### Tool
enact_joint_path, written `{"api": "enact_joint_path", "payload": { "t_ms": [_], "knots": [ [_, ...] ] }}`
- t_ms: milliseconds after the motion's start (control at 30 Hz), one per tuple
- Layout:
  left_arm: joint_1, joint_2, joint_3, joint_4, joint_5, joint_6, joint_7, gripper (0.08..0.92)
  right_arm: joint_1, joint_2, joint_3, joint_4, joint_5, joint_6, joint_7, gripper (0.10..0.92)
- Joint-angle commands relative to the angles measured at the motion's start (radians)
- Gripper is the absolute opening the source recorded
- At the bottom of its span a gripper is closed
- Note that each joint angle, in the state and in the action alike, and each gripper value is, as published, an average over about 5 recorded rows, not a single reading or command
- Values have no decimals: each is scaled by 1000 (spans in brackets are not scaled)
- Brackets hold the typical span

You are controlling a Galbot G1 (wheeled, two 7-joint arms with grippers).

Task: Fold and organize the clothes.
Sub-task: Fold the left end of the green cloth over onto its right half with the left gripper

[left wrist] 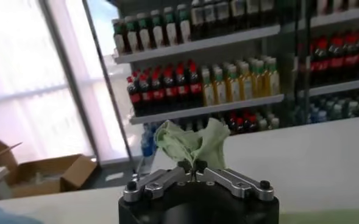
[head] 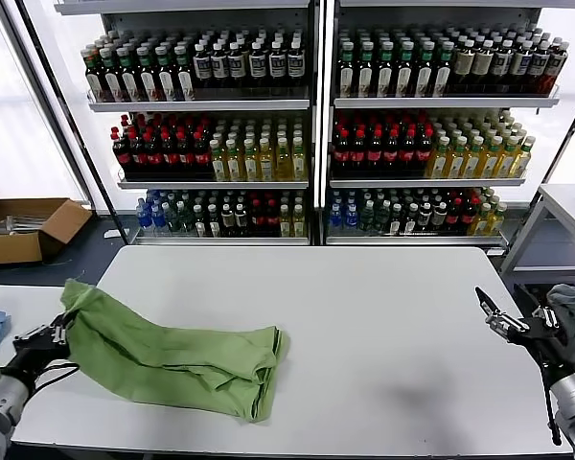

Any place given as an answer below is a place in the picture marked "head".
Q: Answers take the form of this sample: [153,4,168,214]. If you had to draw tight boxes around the grey metal side table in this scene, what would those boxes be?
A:
[499,183,575,378]

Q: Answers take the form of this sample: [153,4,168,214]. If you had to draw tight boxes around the cola bottle red cap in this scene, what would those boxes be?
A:
[194,131,212,180]
[366,129,384,178]
[112,126,133,180]
[382,129,402,178]
[146,131,164,180]
[177,131,196,180]
[415,128,434,178]
[162,131,179,180]
[129,131,149,180]
[351,129,368,178]
[333,126,352,178]
[400,129,417,178]

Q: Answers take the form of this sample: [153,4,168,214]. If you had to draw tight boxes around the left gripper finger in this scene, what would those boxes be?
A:
[12,311,67,343]
[55,310,76,345]

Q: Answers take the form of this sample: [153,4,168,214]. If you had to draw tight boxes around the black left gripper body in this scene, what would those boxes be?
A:
[2,333,72,384]

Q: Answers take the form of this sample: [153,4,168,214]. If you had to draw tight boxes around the silver metal rods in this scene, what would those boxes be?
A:
[0,216,44,238]

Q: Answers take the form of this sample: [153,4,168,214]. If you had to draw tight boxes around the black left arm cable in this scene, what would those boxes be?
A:
[32,362,81,390]

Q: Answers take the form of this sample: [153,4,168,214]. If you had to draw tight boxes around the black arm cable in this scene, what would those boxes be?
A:
[530,349,563,446]
[32,362,81,390]

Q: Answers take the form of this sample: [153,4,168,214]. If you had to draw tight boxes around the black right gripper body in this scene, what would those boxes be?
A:
[507,318,575,378]

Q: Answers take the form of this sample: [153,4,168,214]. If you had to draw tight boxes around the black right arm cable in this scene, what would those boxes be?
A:
[530,349,563,446]

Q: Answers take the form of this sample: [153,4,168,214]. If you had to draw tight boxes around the dark bottle white blue label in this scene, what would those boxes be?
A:
[267,42,288,90]
[228,42,248,90]
[492,39,514,95]
[193,43,213,90]
[248,42,268,90]
[287,42,307,90]
[529,42,552,95]
[511,40,533,95]
[211,43,230,90]

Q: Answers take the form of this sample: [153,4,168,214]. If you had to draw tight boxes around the green short-sleeve shirt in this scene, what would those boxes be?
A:
[59,279,291,425]

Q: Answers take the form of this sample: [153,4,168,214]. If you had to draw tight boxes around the grey metal shelf unit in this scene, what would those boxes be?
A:
[321,0,564,251]
[55,0,323,247]

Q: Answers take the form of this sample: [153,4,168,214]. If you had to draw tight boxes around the yellow drink bottle white cap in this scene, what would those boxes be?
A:
[481,136,504,180]
[428,137,450,180]
[210,140,228,183]
[464,137,485,180]
[448,137,469,180]
[497,136,521,180]
[275,138,292,183]
[242,139,261,183]
[290,137,308,183]
[226,139,244,183]
[513,136,538,180]
[259,138,276,183]

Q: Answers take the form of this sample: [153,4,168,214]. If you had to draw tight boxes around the brown cardboard box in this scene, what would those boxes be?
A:
[0,197,94,266]

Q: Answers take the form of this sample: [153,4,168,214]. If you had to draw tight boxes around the dark bottle green neck label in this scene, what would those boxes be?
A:
[136,46,157,104]
[84,48,105,104]
[357,42,376,99]
[396,41,415,99]
[154,45,175,103]
[117,46,139,104]
[100,48,122,104]
[434,41,454,98]
[338,42,357,99]
[377,42,395,99]
[173,45,196,103]
[415,41,435,99]

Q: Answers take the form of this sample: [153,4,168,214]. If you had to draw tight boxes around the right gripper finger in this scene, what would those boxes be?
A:
[475,286,528,339]
[514,284,560,330]

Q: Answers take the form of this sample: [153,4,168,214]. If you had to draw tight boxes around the reddish drink bottle white label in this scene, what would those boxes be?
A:
[544,44,570,95]

